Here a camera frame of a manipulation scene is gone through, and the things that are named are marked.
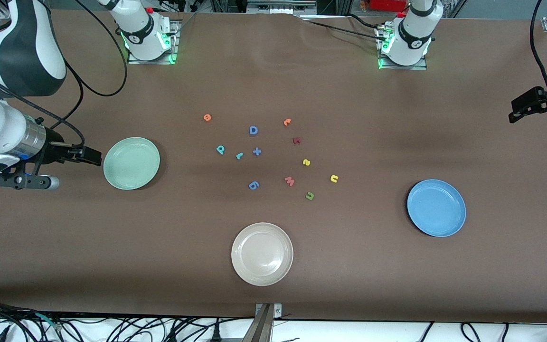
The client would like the mint green plate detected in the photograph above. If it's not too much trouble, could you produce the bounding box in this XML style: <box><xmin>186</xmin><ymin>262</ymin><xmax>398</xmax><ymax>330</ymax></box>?
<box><xmin>103</xmin><ymin>137</ymin><xmax>161</xmax><ymax>191</ymax></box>

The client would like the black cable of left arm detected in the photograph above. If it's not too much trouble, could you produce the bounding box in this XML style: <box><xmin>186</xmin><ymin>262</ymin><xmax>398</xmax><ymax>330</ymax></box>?
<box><xmin>530</xmin><ymin>0</ymin><xmax>547</xmax><ymax>103</ymax></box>

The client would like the green cable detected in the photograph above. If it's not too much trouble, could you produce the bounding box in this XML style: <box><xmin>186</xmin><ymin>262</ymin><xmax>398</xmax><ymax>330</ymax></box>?
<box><xmin>34</xmin><ymin>312</ymin><xmax>63</xmax><ymax>332</ymax></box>

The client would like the small metal bracket plate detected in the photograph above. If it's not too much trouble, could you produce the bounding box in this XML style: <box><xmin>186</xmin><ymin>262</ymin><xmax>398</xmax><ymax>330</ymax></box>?
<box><xmin>255</xmin><ymin>303</ymin><xmax>283</xmax><ymax>319</ymax></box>

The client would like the grey metal box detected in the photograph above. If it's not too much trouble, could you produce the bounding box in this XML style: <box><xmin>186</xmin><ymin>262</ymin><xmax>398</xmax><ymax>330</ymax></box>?
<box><xmin>246</xmin><ymin>0</ymin><xmax>318</xmax><ymax>16</ymax></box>

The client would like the brown table cover mat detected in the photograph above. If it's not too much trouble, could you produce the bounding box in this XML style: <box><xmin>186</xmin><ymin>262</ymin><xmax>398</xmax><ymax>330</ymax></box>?
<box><xmin>0</xmin><ymin>9</ymin><xmax>547</xmax><ymax>324</ymax></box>

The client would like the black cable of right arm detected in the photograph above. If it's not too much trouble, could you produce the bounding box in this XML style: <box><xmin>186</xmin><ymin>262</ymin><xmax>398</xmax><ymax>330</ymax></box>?
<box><xmin>17</xmin><ymin>0</ymin><xmax>129</xmax><ymax>148</ymax></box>

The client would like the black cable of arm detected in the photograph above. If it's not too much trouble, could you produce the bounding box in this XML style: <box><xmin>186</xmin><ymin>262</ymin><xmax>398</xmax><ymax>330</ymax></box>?
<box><xmin>17</xmin><ymin>0</ymin><xmax>129</xmax><ymax>148</ymax></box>
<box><xmin>530</xmin><ymin>0</ymin><xmax>547</xmax><ymax>103</ymax></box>

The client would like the aluminium profile post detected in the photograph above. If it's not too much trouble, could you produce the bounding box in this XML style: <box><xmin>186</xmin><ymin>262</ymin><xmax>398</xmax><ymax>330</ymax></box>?
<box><xmin>242</xmin><ymin>304</ymin><xmax>274</xmax><ymax>342</ymax></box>

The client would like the beige plate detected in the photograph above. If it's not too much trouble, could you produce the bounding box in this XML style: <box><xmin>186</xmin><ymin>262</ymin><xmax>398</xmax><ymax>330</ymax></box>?
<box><xmin>231</xmin><ymin>222</ymin><xmax>294</xmax><ymax>287</ymax></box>

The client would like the black cable lying on mat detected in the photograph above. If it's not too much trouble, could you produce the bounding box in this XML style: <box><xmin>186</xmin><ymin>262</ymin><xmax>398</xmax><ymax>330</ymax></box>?
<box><xmin>300</xmin><ymin>13</ymin><xmax>388</xmax><ymax>41</ymax></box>

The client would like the metal base plate right arm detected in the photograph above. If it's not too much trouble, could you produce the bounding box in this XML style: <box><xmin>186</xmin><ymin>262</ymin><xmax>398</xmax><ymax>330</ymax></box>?
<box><xmin>127</xmin><ymin>19</ymin><xmax>180</xmax><ymax>65</ymax></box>

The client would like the blue plastic plate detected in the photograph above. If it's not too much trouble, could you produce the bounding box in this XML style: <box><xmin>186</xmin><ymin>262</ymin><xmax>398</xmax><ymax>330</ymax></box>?
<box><xmin>406</xmin><ymin>179</ymin><xmax>467</xmax><ymax>238</ymax></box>

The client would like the metal base plate left arm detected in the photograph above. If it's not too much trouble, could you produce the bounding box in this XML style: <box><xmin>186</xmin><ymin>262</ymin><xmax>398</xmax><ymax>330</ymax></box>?
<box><xmin>377</xmin><ymin>25</ymin><xmax>428</xmax><ymax>71</ymax></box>

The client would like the looped black cable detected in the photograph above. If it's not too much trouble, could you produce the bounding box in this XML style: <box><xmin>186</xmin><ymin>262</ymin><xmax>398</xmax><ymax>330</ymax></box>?
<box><xmin>460</xmin><ymin>322</ymin><xmax>482</xmax><ymax>342</ymax></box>

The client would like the red box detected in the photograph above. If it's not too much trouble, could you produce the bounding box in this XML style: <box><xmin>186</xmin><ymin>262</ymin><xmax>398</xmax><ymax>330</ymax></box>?
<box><xmin>368</xmin><ymin>0</ymin><xmax>409</xmax><ymax>13</ymax></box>

